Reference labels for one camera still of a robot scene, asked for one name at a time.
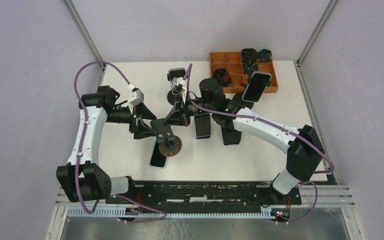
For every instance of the black small phone stand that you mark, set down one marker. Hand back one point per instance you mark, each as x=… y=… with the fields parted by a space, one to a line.
x=203 y=137

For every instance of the lavender case phone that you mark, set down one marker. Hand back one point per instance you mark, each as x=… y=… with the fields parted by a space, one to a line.
x=202 y=125

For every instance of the black round stand right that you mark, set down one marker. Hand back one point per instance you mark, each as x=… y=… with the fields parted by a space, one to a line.
x=243 y=101

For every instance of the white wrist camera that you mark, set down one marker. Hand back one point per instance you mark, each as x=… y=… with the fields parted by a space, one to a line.
x=179 y=87
x=135 y=98

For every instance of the white cable duct rail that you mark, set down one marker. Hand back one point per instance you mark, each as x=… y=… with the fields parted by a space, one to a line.
x=127 y=212

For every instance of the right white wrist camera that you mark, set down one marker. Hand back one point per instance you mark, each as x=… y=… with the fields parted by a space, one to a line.
x=179 y=87

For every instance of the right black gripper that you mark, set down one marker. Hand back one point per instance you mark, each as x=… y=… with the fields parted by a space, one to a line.
x=181 y=116

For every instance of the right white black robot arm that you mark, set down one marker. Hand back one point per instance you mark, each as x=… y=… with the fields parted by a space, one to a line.
x=302 y=146

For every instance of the light blue case phone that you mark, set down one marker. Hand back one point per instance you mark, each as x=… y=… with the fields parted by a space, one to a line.
x=157 y=160

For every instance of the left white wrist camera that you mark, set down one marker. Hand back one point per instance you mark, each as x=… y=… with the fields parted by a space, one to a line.
x=135 y=98

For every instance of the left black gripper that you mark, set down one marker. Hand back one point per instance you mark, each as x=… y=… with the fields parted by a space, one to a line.
x=140 y=130

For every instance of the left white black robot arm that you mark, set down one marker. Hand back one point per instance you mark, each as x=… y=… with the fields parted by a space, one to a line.
x=82 y=178

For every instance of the black wedge phone stand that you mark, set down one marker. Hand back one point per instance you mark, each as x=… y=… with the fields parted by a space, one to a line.
x=230 y=136

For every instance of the pink case phone tilted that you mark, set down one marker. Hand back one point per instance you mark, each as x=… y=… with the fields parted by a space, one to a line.
x=259 y=81

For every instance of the black round stand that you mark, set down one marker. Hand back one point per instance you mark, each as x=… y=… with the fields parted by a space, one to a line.
x=170 y=95
x=243 y=101

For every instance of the grey case phone rear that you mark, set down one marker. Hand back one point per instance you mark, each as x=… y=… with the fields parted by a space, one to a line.
x=175 y=75

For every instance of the orange compartment tray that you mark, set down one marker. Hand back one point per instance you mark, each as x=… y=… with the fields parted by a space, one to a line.
x=232 y=62

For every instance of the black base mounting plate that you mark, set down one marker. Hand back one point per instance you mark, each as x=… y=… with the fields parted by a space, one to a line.
x=209 y=196

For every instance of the black round stand rear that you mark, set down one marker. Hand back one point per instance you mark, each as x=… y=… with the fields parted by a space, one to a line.
x=170 y=95

